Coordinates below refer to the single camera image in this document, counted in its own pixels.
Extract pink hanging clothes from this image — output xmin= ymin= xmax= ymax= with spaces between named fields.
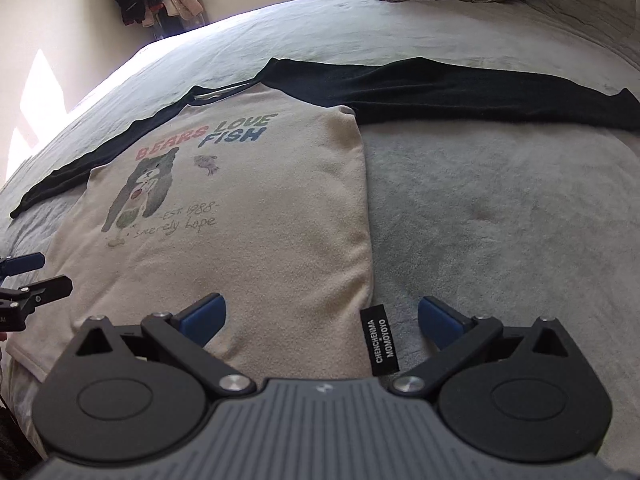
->
xmin=140 ymin=0 xmax=206 ymax=28

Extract grey bed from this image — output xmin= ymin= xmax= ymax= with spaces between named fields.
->
xmin=0 ymin=0 xmax=640 ymax=480

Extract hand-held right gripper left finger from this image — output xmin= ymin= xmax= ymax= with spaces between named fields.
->
xmin=75 ymin=292 xmax=256 ymax=402

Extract dark fluffy robe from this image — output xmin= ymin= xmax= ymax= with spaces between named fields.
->
xmin=0 ymin=400 xmax=43 ymax=480

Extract grey quilted headboard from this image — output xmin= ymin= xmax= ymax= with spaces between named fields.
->
xmin=515 ymin=0 xmax=640 ymax=66

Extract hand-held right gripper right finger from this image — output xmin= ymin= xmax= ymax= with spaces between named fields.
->
xmin=391 ymin=296 xmax=573 ymax=401

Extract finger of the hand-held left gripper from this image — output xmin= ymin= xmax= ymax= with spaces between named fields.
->
xmin=0 ymin=252 xmax=46 ymax=277
xmin=0 ymin=275 xmax=73 ymax=333

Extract beige black-sleeved bear sweatshirt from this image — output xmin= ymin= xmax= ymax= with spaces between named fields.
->
xmin=7 ymin=57 xmax=640 ymax=396

